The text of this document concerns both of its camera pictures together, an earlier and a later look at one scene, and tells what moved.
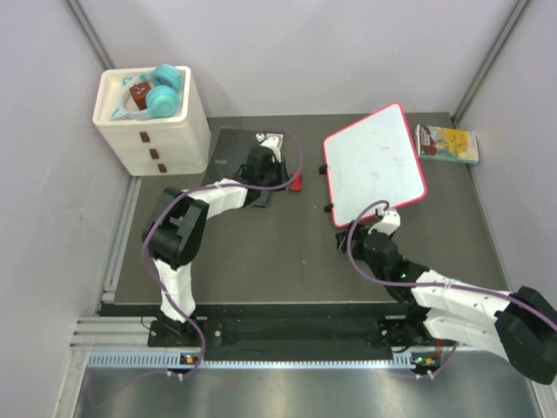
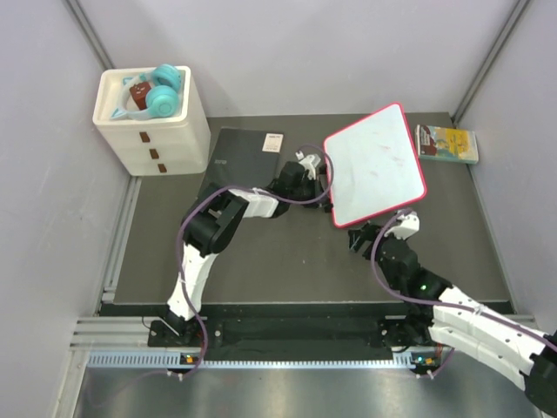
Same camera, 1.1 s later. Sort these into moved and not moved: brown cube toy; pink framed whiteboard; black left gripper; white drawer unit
Moved: black left gripper
Not moved: brown cube toy; white drawer unit; pink framed whiteboard
